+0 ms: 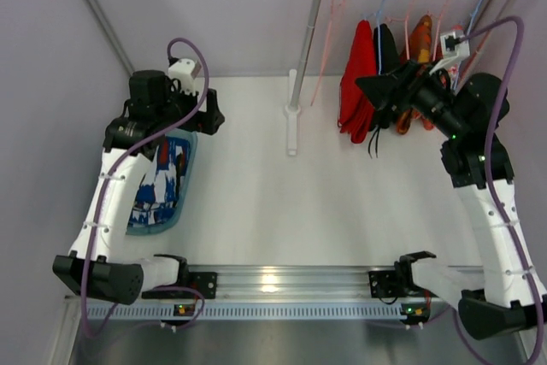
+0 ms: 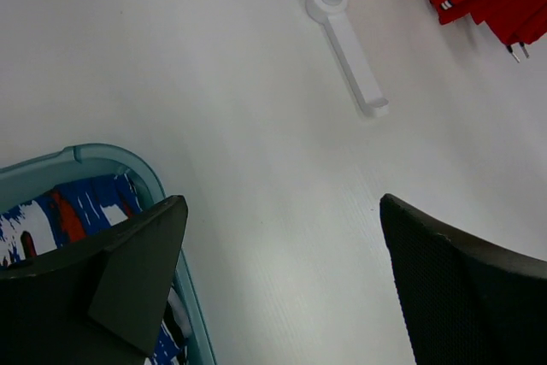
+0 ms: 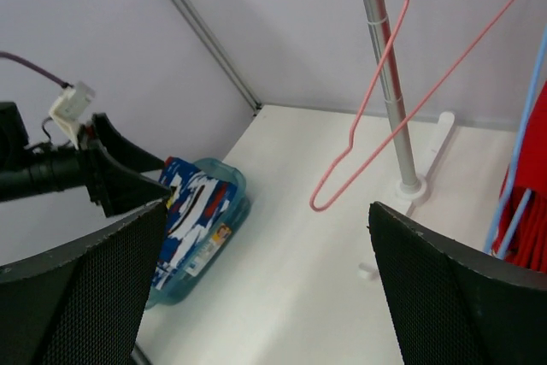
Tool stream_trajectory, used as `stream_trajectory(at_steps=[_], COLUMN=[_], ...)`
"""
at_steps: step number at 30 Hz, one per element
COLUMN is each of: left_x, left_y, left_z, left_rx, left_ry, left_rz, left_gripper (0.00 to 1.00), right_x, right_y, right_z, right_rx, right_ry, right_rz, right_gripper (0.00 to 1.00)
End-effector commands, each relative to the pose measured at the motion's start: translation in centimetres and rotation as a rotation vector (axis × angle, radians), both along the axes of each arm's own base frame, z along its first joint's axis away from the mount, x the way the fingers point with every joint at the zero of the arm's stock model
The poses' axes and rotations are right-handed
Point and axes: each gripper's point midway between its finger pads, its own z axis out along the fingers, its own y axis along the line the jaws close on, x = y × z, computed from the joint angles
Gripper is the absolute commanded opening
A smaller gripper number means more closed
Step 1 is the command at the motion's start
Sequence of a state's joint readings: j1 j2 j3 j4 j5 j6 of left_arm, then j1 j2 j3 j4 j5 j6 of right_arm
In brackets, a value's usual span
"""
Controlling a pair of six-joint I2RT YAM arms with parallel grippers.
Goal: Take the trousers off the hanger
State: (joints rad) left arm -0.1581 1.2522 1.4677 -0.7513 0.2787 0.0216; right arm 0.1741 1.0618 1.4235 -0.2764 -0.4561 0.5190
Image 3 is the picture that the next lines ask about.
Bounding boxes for pink wire hanger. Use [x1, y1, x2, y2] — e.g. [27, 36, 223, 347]
[309, 0, 515, 212]

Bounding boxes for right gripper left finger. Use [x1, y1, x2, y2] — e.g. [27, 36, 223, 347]
[1, 201, 167, 364]

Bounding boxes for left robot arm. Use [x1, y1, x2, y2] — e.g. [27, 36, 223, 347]
[1, 102, 172, 217]

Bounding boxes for blue patterned trousers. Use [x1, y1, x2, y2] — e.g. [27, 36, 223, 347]
[150, 156, 239, 291]

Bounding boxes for silver clothes rack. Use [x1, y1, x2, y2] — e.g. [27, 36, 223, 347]
[351, 0, 456, 282]

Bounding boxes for teal plastic bin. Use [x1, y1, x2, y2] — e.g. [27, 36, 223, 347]
[144, 156, 252, 310]

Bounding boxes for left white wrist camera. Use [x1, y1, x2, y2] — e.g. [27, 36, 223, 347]
[49, 81, 96, 150]

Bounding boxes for red trousers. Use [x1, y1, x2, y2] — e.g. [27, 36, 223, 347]
[491, 88, 546, 274]

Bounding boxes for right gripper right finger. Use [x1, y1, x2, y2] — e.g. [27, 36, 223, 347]
[368, 202, 546, 364]

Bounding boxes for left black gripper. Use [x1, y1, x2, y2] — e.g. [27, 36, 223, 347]
[76, 113, 171, 217]

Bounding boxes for blue wire hanger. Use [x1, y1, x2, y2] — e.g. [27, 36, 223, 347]
[483, 28, 546, 260]

